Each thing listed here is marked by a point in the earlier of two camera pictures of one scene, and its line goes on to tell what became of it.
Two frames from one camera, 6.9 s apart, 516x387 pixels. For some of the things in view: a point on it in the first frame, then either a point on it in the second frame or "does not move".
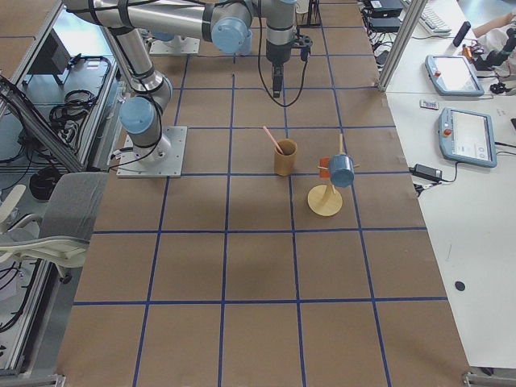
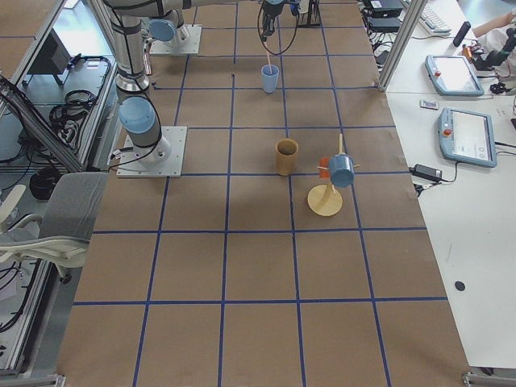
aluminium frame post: (411, 19) does not move
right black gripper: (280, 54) -> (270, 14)
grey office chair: (60, 236) does not move
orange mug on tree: (324, 162) does not move
